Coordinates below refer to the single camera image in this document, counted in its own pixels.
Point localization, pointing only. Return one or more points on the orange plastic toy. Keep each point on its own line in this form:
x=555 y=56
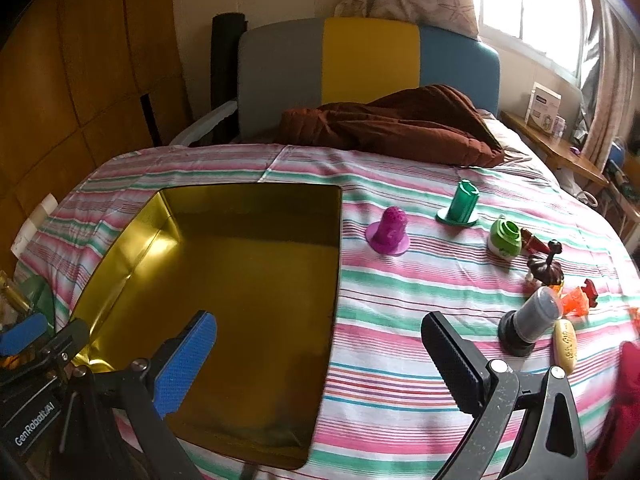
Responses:
x=574 y=302

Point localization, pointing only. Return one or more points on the silver side curtain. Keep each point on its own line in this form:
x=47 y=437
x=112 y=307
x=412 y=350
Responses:
x=605 y=85

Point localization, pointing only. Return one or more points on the window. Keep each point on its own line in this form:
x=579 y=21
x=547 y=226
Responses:
x=530 y=5

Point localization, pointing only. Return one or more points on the purple toy cup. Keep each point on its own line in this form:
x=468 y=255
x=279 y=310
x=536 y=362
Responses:
x=390 y=232

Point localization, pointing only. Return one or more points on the brown quilt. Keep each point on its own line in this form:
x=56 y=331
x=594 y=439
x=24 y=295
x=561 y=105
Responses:
x=400 y=125

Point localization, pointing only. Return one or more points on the white carton box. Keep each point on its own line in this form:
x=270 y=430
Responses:
x=542 y=107

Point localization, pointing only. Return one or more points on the wooden side shelf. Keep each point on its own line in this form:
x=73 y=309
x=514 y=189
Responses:
x=555 y=150

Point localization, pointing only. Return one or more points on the dark red cone toy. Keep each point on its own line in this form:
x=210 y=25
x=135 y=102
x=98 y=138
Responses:
x=534 y=242

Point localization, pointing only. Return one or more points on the tan oval bread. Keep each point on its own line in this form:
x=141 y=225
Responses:
x=565 y=345

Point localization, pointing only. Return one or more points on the wooden wardrobe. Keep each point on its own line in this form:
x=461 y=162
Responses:
x=75 y=85

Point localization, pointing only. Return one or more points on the gold metal tin box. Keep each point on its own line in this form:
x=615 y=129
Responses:
x=250 y=285

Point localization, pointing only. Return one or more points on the green toy cup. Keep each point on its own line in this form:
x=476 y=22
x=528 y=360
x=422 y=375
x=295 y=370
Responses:
x=462 y=205

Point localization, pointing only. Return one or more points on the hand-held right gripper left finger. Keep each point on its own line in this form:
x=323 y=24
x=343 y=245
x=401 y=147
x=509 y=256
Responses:
x=185 y=362

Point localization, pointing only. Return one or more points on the green and white round toy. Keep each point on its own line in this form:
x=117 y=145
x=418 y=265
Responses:
x=502 y=237

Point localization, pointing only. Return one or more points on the dark red toy block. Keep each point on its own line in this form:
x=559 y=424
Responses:
x=591 y=292

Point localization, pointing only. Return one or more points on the black glitter jar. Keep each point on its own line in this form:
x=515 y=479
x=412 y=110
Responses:
x=530 y=320

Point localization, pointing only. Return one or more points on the striped bedsheet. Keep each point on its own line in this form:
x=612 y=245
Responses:
x=400 y=310

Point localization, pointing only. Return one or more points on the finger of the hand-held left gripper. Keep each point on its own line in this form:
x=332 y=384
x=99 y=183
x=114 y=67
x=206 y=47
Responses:
x=22 y=335

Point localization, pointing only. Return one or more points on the brown figurine toy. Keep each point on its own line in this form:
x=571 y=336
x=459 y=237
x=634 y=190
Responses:
x=545 y=270

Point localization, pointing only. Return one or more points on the white bed rail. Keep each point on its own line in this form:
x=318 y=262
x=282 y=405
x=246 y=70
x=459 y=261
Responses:
x=200 y=125

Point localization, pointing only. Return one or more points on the blue container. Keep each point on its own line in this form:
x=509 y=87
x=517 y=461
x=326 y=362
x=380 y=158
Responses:
x=616 y=152

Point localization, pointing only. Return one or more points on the grey yellow blue headboard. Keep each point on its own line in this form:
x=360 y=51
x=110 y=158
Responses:
x=370 y=55

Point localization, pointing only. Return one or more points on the red cloth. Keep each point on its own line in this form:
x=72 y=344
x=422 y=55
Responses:
x=625 y=410

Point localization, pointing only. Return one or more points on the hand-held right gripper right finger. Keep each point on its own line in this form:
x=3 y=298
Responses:
x=450 y=355

